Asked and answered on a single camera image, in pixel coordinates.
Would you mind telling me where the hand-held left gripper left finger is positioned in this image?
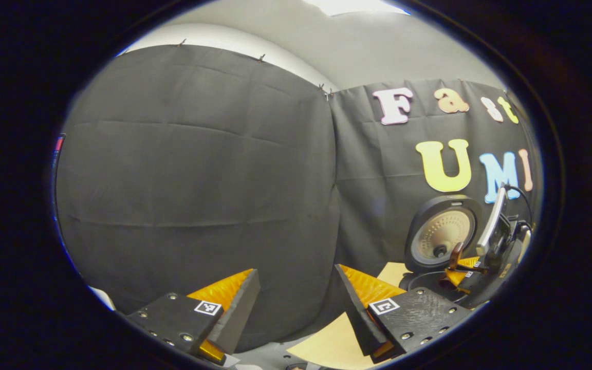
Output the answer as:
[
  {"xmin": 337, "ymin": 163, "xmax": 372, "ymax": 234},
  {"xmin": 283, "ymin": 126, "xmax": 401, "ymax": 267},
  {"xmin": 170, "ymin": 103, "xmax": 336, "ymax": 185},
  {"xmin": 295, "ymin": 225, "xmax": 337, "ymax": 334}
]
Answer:
[{"xmin": 125, "ymin": 268, "xmax": 261, "ymax": 366}]

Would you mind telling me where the dark grey rice cooker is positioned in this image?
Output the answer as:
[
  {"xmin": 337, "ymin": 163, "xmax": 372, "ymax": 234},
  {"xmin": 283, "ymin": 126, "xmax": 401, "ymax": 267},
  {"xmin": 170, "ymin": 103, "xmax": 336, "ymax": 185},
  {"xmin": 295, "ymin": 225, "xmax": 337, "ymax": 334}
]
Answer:
[{"xmin": 399, "ymin": 194, "xmax": 483, "ymax": 309}]

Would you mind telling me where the black cable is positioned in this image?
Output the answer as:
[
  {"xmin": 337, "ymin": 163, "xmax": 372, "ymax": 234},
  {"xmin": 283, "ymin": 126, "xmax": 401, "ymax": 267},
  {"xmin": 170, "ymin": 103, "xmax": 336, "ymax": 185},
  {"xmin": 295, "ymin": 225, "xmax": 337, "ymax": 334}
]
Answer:
[{"xmin": 506, "ymin": 184, "xmax": 534, "ymax": 227}]

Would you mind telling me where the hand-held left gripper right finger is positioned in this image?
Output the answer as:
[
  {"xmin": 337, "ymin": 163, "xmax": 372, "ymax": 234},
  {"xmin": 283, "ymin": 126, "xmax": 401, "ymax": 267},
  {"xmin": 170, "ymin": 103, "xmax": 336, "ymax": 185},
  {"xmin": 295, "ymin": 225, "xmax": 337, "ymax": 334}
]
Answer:
[{"xmin": 334, "ymin": 264, "xmax": 476, "ymax": 364}]

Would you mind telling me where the long ceiling light panel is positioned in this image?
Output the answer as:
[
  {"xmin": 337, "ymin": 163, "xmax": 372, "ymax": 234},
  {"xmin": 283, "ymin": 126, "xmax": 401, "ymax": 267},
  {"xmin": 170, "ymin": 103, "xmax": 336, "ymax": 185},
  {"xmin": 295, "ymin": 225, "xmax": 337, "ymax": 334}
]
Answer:
[{"xmin": 301, "ymin": 0, "xmax": 411, "ymax": 16}]

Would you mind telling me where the black backdrop cloth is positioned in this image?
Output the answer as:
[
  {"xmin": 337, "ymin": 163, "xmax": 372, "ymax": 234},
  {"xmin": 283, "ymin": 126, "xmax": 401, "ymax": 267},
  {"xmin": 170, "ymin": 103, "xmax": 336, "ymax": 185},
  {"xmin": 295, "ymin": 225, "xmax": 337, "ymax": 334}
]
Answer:
[{"xmin": 54, "ymin": 44, "xmax": 543, "ymax": 355}]

